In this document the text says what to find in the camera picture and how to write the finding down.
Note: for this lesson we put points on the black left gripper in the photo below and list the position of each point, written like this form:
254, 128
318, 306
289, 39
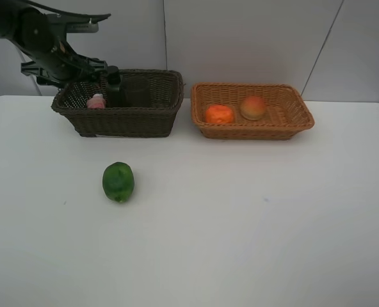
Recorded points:
54, 62

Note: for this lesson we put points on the pink lotion bottle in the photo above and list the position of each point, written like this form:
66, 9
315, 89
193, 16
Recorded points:
96, 102

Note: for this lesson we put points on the dark green pump bottle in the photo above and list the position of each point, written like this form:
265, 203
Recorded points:
114, 91

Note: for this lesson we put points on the purple translucent plastic cup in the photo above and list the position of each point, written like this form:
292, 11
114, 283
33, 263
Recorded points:
137, 91

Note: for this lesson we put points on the green lime fruit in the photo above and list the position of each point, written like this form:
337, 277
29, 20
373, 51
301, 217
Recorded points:
118, 182

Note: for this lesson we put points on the orange tangerine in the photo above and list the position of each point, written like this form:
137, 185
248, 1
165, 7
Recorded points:
219, 114

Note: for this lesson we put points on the red yellow peach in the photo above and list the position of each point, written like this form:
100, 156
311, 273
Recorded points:
253, 108

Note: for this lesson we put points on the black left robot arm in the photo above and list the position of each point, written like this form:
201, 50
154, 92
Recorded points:
10, 14

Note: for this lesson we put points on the dark brown wicker basket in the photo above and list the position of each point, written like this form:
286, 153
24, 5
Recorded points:
164, 96

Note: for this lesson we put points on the light brown wicker basket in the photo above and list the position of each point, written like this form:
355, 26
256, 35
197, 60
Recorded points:
286, 113

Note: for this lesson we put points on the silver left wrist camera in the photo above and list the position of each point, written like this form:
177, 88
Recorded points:
73, 25

